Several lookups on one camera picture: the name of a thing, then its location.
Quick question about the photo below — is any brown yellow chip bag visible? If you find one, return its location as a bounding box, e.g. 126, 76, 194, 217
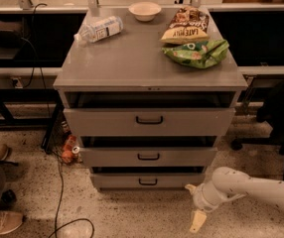
161, 6, 210, 45

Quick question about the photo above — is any grey top drawer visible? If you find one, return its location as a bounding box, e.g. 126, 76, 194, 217
64, 108, 234, 137

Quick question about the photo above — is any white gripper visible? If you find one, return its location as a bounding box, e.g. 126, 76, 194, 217
185, 182, 219, 233

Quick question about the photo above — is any grey drawer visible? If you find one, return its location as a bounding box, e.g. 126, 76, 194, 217
64, 108, 234, 137
79, 147, 216, 168
90, 174, 205, 189

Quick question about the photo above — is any dark box on shelf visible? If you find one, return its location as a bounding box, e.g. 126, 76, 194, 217
0, 21, 24, 48

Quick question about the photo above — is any green snack bag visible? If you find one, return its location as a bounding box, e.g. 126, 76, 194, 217
162, 39, 229, 69

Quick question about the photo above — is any white sneaker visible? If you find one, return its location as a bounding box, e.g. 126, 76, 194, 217
0, 210, 24, 235

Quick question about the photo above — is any grey middle drawer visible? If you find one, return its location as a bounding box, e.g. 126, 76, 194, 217
79, 147, 216, 168

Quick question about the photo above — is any brown shoe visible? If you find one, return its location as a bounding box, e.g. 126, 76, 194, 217
0, 144, 10, 161

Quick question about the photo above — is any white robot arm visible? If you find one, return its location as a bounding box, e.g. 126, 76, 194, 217
185, 167, 284, 233

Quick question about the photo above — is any grey bottom drawer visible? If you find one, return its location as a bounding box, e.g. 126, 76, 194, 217
90, 174, 205, 189

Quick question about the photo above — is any grey metal drawer cabinet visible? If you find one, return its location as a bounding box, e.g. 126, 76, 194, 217
53, 6, 249, 192

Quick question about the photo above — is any clear plastic water bottle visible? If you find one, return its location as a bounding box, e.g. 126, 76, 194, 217
73, 16, 123, 44

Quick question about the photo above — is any black floor cable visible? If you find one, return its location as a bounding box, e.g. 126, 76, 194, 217
48, 149, 95, 238

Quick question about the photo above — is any white ceramic bowl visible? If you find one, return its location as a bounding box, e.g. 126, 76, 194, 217
128, 2, 162, 22

